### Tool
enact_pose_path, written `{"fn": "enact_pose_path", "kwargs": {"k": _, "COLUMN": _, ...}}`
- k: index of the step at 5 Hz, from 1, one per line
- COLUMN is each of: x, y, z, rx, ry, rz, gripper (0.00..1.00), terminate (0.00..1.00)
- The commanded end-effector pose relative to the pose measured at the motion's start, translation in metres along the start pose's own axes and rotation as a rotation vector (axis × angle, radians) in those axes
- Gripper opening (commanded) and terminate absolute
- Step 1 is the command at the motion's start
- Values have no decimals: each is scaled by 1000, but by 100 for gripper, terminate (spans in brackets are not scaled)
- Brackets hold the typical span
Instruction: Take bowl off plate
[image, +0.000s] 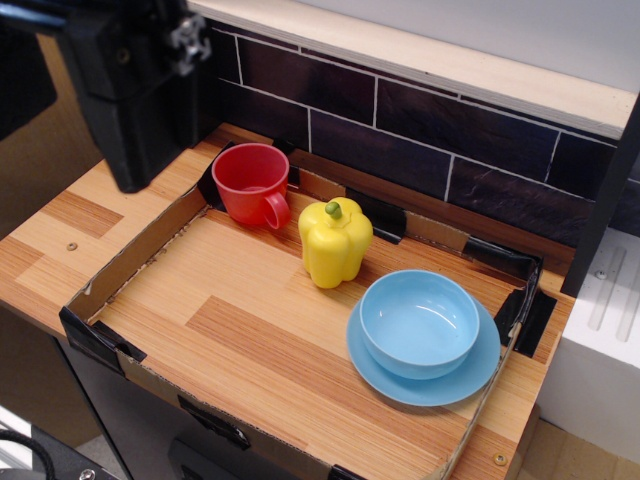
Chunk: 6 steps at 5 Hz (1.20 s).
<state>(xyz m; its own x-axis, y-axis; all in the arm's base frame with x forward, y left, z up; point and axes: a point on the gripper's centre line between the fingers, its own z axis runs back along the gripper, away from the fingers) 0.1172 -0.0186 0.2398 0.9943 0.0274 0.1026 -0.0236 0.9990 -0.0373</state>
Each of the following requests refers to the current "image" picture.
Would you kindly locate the white appliance at right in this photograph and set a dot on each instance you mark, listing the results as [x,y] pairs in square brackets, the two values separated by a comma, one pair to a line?
[592,387]

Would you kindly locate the light blue plate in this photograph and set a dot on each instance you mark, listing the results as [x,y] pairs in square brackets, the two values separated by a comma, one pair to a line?
[471,376]

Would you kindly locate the light blue bowl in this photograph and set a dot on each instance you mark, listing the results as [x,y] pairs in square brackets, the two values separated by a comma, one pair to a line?
[417,324]

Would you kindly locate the cardboard tray border with tape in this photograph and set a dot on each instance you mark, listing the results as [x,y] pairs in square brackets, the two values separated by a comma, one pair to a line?
[205,350]

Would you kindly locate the wooden shelf with tile backsplash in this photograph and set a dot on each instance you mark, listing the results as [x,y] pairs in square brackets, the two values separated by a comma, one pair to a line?
[535,159]

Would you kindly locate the yellow toy bell pepper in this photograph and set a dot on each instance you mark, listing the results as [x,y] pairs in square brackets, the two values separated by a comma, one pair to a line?
[335,236]

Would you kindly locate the red plastic cup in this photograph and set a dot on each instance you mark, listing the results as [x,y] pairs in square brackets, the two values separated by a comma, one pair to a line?
[252,181]

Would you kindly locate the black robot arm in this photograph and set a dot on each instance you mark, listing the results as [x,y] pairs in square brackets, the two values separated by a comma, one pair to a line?
[134,67]

